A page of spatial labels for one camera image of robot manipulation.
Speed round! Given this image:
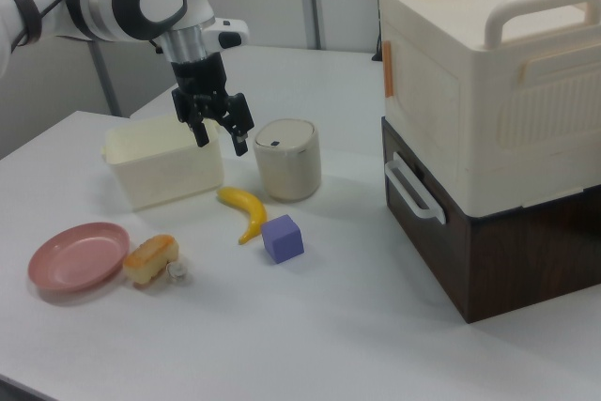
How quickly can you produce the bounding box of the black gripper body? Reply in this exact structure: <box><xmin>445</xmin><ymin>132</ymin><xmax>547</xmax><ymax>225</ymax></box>
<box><xmin>169</xmin><ymin>50</ymin><xmax>245</xmax><ymax>135</ymax></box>

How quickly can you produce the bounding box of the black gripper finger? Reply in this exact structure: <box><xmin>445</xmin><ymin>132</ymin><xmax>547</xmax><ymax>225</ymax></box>
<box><xmin>189</xmin><ymin>109</ymin><xmax>211</xmax><ymax>148</ymax></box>
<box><xmin>220</xmin><ymin>92</ymin><xmax>255</xmax><ymax>157</ymax></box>

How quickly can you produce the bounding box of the cream round trash can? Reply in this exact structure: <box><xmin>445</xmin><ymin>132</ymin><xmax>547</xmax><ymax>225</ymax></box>
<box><xmin>253</xmin><ymin>118</ymin><xmax>323</xmax><ymax>202</ymax></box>

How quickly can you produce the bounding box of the cream rectangular plastic bin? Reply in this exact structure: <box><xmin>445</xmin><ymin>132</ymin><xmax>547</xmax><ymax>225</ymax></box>
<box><xmin>101</xmin><ymin>114</ymin><xmax>224</xmax><ymax>212</ymax></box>

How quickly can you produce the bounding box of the yellow toy banana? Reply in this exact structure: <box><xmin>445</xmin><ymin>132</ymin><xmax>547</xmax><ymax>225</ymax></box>
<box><xmin>216</xmin><ymin>186</ymin><xmax>268</xmax><ymax>247</ymax></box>

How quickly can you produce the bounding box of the purple foam cube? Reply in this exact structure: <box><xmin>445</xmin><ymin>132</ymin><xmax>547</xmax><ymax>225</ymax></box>
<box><xmin>260</xmin><ymin>213</ymin><xmax>305</xmax><ymax>267</ymax></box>

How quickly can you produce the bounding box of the toy sushi bread piece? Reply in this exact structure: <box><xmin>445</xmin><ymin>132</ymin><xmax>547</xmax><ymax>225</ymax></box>
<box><xmin>122</xmin><ymin>233</ymin><xmax>181</xmax><ymax>286</ymax></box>

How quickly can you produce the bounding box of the small clear plastic cap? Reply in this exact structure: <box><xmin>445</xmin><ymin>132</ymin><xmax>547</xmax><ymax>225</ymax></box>
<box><xmin>167</xmin><ymin>261</ymin><xmax>190</xmax><ymax>285</ymax></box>

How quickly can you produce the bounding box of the pink plastic plate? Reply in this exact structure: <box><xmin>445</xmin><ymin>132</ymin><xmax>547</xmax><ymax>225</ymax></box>
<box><xmin>27</xmin><ymin>222</ymin><xmax>131</xmax><ymax>293</ymax></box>

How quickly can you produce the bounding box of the cream toy microwave box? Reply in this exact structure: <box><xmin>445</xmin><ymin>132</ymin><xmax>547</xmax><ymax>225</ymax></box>
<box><xmin>378</xmin><ymin>0</ymin><xmax>601</xmax><ymax>220</ymax></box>

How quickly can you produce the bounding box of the dark wooden drawer cabinet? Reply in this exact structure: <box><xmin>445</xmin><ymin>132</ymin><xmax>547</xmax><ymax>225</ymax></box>
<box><xmin>380</xmin><ymin>116</ymin><xmax>601</xmax><ymax>325</ymax></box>

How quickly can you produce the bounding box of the white drawer handle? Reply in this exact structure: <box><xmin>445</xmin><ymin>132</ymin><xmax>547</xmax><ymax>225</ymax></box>
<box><xmin>384</xmin><ymin>151</ymin><xmax>447</xmax><ymax>225</ymax></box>

